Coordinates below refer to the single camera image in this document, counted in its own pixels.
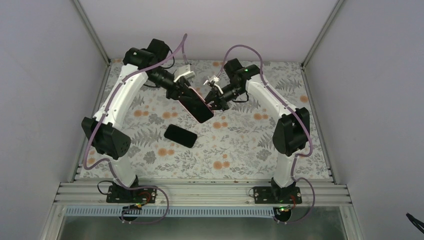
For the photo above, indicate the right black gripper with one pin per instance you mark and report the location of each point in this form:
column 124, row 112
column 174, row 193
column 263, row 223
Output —
column 212, row 97

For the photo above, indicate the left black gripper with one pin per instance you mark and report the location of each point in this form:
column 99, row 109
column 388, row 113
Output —
column 174, row 92

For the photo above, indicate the black smartphone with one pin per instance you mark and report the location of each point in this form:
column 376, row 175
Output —
column 198, row 106

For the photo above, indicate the pink phone case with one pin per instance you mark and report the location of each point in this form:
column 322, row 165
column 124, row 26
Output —
column 202, row 99

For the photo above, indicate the black phone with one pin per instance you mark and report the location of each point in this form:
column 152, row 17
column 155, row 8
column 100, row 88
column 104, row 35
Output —
column 180, row 136

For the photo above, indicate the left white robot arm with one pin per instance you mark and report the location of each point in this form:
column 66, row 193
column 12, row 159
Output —
column 106, row 142

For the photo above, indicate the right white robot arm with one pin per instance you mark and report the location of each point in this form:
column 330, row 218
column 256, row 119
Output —
column 292, row 129

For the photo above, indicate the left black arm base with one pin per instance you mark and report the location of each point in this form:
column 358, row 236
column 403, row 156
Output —
column 118, row 194

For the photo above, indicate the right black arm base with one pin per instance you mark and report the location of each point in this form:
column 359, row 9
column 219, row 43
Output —
column 263, row 195

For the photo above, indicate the floral patterned table mat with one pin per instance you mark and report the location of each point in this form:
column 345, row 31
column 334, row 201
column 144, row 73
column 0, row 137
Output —
column 234, row 144

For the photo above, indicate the black object at edge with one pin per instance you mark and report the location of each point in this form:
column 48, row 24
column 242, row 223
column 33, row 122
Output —
column 415, row 222

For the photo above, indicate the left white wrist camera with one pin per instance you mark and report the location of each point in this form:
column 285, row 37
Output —
column 186, row 71

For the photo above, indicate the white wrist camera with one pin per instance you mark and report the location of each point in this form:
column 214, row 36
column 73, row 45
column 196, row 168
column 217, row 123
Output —
column 212, row 81
column 186, row 71

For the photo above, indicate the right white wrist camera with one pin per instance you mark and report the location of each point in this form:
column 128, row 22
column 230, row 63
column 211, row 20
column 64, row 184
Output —
column 212, row 81

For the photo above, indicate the aluminium mounting rail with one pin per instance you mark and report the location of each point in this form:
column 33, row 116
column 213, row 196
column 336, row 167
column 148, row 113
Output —
column 215, row 193

